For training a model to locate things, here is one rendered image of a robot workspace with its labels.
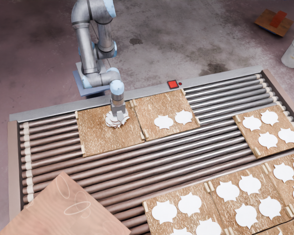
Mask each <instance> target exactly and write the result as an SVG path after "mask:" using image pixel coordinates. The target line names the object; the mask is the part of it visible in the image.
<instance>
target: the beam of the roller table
mask: <svg viewBox="0 0 294 235"><path fill-rule="evenodd" d="M262 70H263V68H262V66H261V65H256V66H251V67H246V68H241V69H235V70H230V71H226V72H221V73H216V74H211V75H206V76H200V77H195V78H190V79H185V80H180V81H177V83H179V82H181V83H182V85H179V88H177V89H172V90H170V88H169V86H168V84H167V83H165V84H160V85H155V86H150V87H145V88H141V89H135V90H129V91H124V101H125V102H128V101H130V100H133V99H134V100H135V99H139V98H144V97H149V96H153V95H158V94H162V93H166V92H171V91H175V90H180V89H183V90H186V89H190V88H195V87H200V86H204V85H209V84H213V83H219V82H224V81H229V80H233V79H238V78H242V77H247V76H253V75H255V74H259V73H260V72H261V71H262ZM110 99H111V94H110V95H105V96H100V97H94V98H89V99H85V100H80V101H75V102H70V103H65V104H59V105H54V106H49V107H44V108H39V109H35V110H30V111H24V112H19V113H14V114H9V121H15V120H17V121H18V123H19V124H23V123H25V122H32V121H37V120H41V119H46V118H52V117H57V116H61V115H66V114H70V113H75V112H76V111H77V112H78V111H84V110H89V109H94V108H99V107H104V106H109V105H111V104H110Z"/></svg>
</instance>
